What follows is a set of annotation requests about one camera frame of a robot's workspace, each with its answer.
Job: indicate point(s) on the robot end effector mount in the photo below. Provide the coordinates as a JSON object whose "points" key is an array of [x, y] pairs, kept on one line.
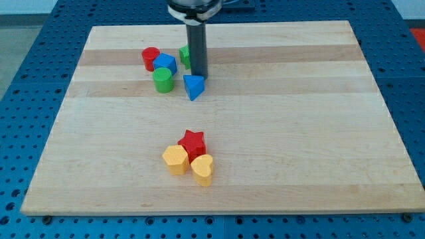
{"points": [[194, 12]]}

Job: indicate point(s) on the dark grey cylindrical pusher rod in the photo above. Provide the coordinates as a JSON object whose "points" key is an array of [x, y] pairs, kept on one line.
{"points": [[197, 43]]}

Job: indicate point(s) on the green star block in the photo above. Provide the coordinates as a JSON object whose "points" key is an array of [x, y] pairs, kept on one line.
{"points": [[184, 55]]}

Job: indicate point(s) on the red star block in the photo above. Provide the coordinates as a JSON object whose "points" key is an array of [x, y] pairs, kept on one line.
{"points": [[194, 144]]}

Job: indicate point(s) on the blue cube block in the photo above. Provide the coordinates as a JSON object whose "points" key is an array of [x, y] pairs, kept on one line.
{"points": [[166, 61]]}

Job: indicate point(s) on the blue triangle block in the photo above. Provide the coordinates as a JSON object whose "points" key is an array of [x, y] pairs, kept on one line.
{"points": [[194, 86]]}

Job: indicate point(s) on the red cylinder block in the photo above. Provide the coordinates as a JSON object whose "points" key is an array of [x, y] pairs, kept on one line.
{"points": [[149, 54]]}

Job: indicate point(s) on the green cylinder block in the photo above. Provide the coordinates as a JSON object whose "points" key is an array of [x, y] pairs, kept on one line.
{"points": [[163, 80]]}

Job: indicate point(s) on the yellow hexagon block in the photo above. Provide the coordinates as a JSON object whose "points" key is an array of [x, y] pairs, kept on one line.
{"points": [[176, 159]]}

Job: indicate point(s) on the wooden board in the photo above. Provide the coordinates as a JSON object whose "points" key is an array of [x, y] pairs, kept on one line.
{"points": [[291, 114]]}

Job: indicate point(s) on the yellow heart block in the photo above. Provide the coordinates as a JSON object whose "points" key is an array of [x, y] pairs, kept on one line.
{"points": [[203, 169]]}

